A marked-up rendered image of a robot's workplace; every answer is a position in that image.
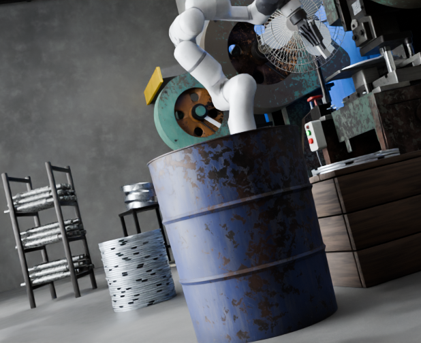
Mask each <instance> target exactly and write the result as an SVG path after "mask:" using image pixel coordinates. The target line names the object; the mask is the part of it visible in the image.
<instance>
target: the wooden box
mask: <svg viewBox="0 0 421 343"><path fill-rule="evenodd" d="M417 157H419V158H417ZM415 158H416V159H415ZM410 159H411V160H410ZM309 181H310V183H311V184H312V185H313V187H312V194H313V199H314V202H315V208H316V212H317V217H318V221H319V226H320V230H321V233H322V239H323V243H324V244H325V245H326V248H325V251H326V257H327V261H328V267H329V270H330V275H331V279H332V285H333V286H340V287H360V288H362V287H363V288H367V287H371V286H374V285H376V284H380V283H383V282H386V281H389V280H392V279H395V278H398V277H401V276H405V275H408V274H411V273H414V272H417V271H420V270H421V150H417V151H414V152H408V153H405V154H400V155H396V156H393V157H388V158H385V159H380V160H376V161H371V162H368V163H363V164H359V165H354V166H351V167H345V168H342V169H337V170H334V171H330V172H327V173H325V174H320V175H318V176H314V177H311V178H309Z"/></svg>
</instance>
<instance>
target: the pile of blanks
mask: <svg viewBox="0 0 421 343"><path fill-rule="evenodd" d="M164 243H165V242H164V240H163V234H161V230H160V231H155V232H152V233H147V234H144V235H139V236H136V237H132V238H127V239H124V240H119V241H116V242H111V243H108V244H103V245H100V246H99V247H100V248H99V249H100V250H101V255H102V258H103V259H102V261H103V264H104V269H105V272H106V280H107V281H108V285H109V291H110V295H111V298H112V305H113V310H114V311H115V312H126V311H130V310H136V309H139V308H144V307H147V306H152V305H154V304H158V303H161V302H163V301H166V300H169V299H172V298H173V297H175V296H176V290H175V286H174V280H173V278H172V273H171V269H170V264H169V263H168V261H169V260H168V256H167V252H166V247H165V245H164ZM104 258H105V259H104Z"/></svg>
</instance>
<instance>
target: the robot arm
mask: <svg viewBox="0 0 421 343"><path fill-rule="evenodd" d="M302 6H303V4H302V3H301V2H300V1H299V0H255V1H254V2H253V3H252V4H251V5H249V6H231V3H230V0H186V3H185V11H184V12H183V13H182V14H180V15H179V16H177V17H176V19H175V21H174V22H173V23H172V25H171V27H170V31H169V36H170V39H171V40H172V42H173V43H174V45H175V47H176V49H175V51H174V55H175V58H176V59H177V61H178V62H179V63H180V64H181V66H182V67H184V68H185V69H186V70H187V71H188V72H189V73H190V74H191V75H192V76H193V77H194V78H196V79H197V80H198V81H199V82H200V83H201V84H203V85H204V87H205V88H206V89H207V90H208V92H209V94H210V96H211V97H212V101H213V104H214V106H215V107H216V108H217V109H218V110H221V111H224V110H230V116H229V120H228V125H229V128H230V134H233V133H239V132H243V131H248V130H252V129H257V128H256V124H255V119H254V115H253V102H254V95H255V91H256V88H257V84H256V82H255V80H254V79H253V77H252V76H250V75H249V74H247V73H242V74H239V75H237V76H234V77H233V78H231V79H230V80H229V79H227V78H226V77H225V75H224V73H223V72H222V66H221V65H220V64H219V63H218V62H217V61H216V60H215V59H214V58H213V57H212V56H211V55H210V54H209V53H208V52H206V51H205V50H203V49H202V48H201V47H199V45H197V43H196V37H197V36H198V35H199V34H200V33H201V32H202V30H203V28H204V23H205V20H229V21H239V22H250V23H252V24H255V25H262V24H264V23H265V22H267V20H268V19H269V18H270V17H271V15H272V14H273V13H274V12H275V11H276V10H277V9H278V8H279V10H281V12H282V13H283V15H284V16H285V17H286V18H287V17H290V21H291V23H292V24H293V25H297V27H298V29H299V32H298V34H299V35H300V36H302V37H303V38H304V39H305V40H306V41H307V42H308V43H309V44H310V45H311V46H312V47H316V48H317V49H318V50H319V51H320V52H321V54H322V55H323V57H324V58H325V59H327V58H328V57H329V56H330V55H331V53H330V52H329V51H328V49H327V48H326V47H325V45H324V44H323V42H322V40H323V39H324V38H323V37H322V34H321V33H320V31H319V29H318V27H317V25H316V24H315V20H314V19H313V20H309V19H308V18H307V13H306V12H305V10H304V9H301V7H302Z"/></svg>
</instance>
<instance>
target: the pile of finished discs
mask: <svg viewBox="0 0 421 343"><path fill-rule="evenodd" d="M396 155H400V152H399V149H398V148H393V149H389V150H384V151H381V153H379V154H374V153H372V154H367V155H364V156H361V157H356V158H352V159H348V160H345V161H340V162H337V163H333V164H330V165H326V166H323V167H319V168H318V170H312V174H313V177H314V176H318V175H320V174H325V173H327V172H331V171H334V170H337V169H342V168H345V167H351V166H354V165H359V164H363V163H368V162H371V161H376V160H380V159H385V158H388V157H393V156H396Z"/></svg>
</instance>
